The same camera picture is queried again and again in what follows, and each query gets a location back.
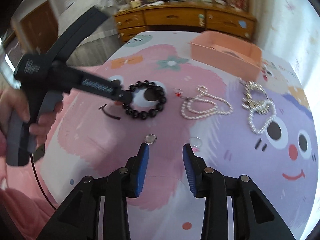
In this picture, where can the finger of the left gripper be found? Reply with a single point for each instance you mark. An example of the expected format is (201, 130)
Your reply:
(119, 94)

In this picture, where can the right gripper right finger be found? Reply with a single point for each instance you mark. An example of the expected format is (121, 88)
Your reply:
(205, 182)

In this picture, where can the person's left hand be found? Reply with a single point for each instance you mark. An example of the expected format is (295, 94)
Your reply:
(15, 100)

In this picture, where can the white lace bed cover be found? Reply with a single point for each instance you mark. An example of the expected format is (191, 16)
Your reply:
(101, 36)

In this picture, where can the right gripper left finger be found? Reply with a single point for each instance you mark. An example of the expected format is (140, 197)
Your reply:
(125, 182)

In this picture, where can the pink cardboard box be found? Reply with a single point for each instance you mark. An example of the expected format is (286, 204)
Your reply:
(230, 54)

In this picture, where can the cartoon printed table mat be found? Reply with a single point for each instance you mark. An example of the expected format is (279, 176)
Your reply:
(204, 102)

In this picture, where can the wooden desk with drawers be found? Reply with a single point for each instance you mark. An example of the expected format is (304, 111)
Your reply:
(186, 16)

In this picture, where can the round white stone brooch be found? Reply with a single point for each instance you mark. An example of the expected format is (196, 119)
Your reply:
(150, 139)

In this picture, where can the brown wooden door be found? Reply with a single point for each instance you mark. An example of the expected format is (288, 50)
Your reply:
(37, 31)

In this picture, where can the white floral curtain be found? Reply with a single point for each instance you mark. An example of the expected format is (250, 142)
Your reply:
(289, 29)

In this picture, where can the silver ring pink stone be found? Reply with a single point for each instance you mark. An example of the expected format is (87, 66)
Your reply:
(195, 143)

